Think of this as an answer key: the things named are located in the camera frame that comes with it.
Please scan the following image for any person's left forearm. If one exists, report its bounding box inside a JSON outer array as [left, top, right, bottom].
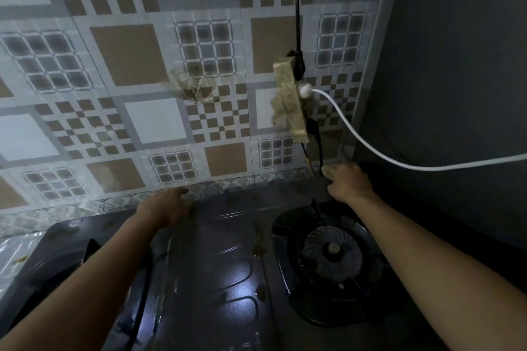
[[0, 208, 167, 351]]

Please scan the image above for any black pan support grate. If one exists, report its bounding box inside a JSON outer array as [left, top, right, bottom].
[[16, 238, 154, 351], [272, 198, 398, 327]]

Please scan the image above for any thin black cable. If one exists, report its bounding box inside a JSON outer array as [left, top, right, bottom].
[[301, 139, 327, 177]]

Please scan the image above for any round metal stove burner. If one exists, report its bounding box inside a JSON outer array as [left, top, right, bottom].
[[302, 225, 364, 282]]

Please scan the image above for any black power strip cable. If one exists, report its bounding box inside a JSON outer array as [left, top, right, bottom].
[[287, 0, 306, 78]]

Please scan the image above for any white cable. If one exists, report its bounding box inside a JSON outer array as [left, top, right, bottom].
[[311, 89, 527, 173]]

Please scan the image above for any person's right hand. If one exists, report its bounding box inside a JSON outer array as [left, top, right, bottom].
[[327, 163, 376, 204]]

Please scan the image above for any black gas stove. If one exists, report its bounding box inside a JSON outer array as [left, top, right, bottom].
[[0, 183, 458, 351]]

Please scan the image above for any dirty beige power strip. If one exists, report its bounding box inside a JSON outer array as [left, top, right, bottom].
[[270, 56, 310, 143]]

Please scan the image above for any person's right forearm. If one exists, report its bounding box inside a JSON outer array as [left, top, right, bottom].
[[337, 192, 527, 351]]

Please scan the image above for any person's left hand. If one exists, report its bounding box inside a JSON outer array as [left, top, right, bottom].
[[137, 187, 194, 229]]

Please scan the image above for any black plug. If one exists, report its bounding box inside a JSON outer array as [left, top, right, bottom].
[[305, 117, 320, 142]]

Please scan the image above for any wall hook with tape residue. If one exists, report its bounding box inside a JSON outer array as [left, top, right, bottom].
[[170, 68, 219, 104]]

